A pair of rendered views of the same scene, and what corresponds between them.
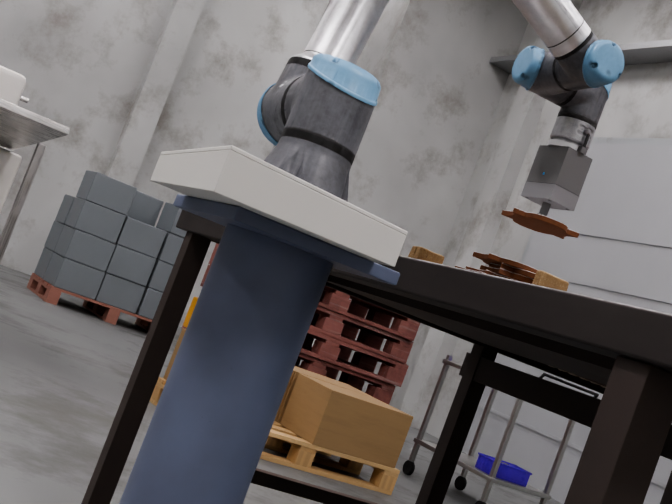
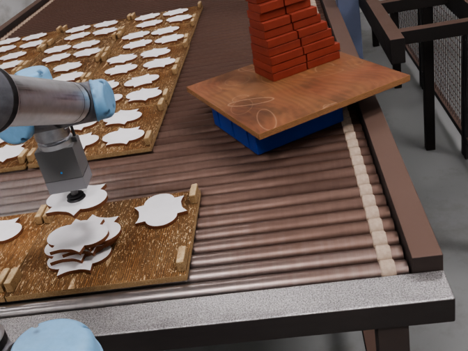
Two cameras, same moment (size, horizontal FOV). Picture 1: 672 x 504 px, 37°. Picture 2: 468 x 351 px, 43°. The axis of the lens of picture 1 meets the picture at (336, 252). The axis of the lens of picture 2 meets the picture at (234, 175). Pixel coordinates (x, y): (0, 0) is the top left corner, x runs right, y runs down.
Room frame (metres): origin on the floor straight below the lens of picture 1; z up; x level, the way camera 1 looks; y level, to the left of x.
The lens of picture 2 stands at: (0.92, 0.46, 1.70)
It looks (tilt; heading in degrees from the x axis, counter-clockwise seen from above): 29 degrees down; 303
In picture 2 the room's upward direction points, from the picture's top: 12 degrees counter-clockwise
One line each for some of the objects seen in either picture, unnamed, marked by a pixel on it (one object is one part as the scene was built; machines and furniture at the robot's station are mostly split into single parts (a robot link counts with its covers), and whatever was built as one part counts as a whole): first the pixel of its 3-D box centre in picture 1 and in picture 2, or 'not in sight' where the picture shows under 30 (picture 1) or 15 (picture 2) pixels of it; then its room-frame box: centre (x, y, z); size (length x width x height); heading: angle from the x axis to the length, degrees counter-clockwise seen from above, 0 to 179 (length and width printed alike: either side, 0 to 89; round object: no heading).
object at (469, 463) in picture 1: (496, 434); not in sight; (6.21, -1.31, 0.45); 0.95 x 0.55 x 0.89; 35
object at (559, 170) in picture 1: (562, 176); (65, 159); (1.87, -0.35, 1.17); 0.10 x 0.09 x 0.16; 119
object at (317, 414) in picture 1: (282, 409); not in sight; (5.42, -0.03, 0.21); 1.18 x 0.81 x 0.43; 121
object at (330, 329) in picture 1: (294, 346); not in sight; (6.93, 0.04, 0.48); 1.32 x 0.90 x 0.96; 118
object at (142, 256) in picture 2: not in sight; (111, 241); (1.85, -0.38, 0.93); 0.41 x 0.35 x 0.02; 25
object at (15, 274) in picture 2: (428, 257); (12, 279); (1.97, -0.17, 0.95); 0.06 x 0.02 x 0.03; 115
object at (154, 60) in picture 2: not in sight; (139, 60); (2.59, -1.54, 0.94); 0.41 x 0.35 x 0.04; 24
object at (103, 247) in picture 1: (122, 254); not in sight; (9.51, 1.87, 0.61); 1.22 x 0.85 x 1.21; 118
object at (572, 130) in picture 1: (572, 135); (52, 129); (1.87, -0.34, 1.25); 0.08 x 0.08 x 0.05
